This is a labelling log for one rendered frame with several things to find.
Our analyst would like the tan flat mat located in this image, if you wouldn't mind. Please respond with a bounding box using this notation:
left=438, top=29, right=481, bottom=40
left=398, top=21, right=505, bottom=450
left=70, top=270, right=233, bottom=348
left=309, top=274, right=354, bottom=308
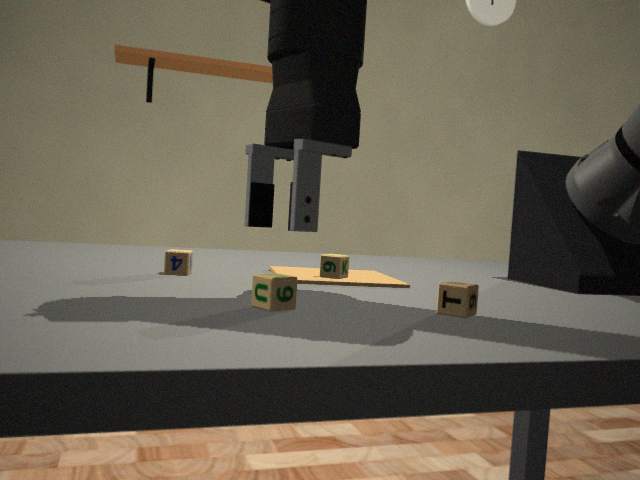
left=270, top=266, right=410, bottom=288

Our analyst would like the tan wooden letter block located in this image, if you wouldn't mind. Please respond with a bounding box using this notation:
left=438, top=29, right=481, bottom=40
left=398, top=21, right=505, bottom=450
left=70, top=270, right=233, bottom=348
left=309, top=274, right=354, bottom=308
left=164, top=249, right=193, bottom=276
left=436, top=281, right=479, bottom=318
left=319, top=254, right=349, bottom=279
left=251, top=273, right=298, bottom=312

